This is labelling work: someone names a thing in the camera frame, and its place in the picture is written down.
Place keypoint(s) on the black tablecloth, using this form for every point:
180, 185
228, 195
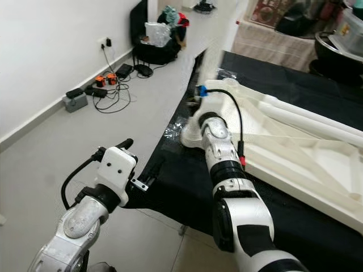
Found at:
181, 192

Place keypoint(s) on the clear plastic bag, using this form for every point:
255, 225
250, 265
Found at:
157, 34

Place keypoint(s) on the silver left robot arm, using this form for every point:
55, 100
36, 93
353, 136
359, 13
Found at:
79, 226

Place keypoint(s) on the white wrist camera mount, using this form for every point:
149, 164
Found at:
116, 170
211, 102

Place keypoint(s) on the black power strip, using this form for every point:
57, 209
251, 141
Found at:
96, 91

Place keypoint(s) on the clear box with orange lid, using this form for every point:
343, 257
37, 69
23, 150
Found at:
266, 11

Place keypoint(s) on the orange black device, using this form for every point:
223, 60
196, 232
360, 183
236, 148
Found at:
100, 81
111, 79

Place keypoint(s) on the beige wicker basket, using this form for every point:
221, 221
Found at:
266, 48

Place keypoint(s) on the black wok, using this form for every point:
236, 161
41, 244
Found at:
337, 62

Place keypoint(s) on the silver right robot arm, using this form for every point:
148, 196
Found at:
238, 204

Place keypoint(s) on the black power adapter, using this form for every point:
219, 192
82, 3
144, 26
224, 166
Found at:
125, 70

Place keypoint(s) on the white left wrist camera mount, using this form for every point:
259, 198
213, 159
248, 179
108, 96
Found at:
116, 170

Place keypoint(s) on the black round device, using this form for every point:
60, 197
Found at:
143, 70

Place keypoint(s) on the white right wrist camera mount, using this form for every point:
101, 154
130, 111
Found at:
211, 102

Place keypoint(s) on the grey box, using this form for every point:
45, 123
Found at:
76, 101

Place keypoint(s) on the white plastic children table top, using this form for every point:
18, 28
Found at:
306, 164

